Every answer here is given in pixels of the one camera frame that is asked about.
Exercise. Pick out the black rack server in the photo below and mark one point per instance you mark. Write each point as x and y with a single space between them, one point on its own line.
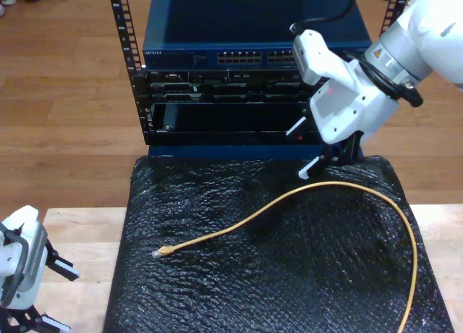
217 90

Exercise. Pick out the black rack shelf tray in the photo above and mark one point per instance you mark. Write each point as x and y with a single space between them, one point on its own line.
217 135

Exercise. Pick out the black bubble wrap mat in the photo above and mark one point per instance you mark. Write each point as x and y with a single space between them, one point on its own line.
253 275

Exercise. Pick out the blue network switch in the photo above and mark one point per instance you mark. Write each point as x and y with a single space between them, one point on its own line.
217 21

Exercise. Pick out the blue rack base plate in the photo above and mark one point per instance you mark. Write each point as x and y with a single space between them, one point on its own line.
235 152

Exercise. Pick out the black perforated rack post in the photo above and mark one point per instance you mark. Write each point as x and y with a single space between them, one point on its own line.
394 7
123 21

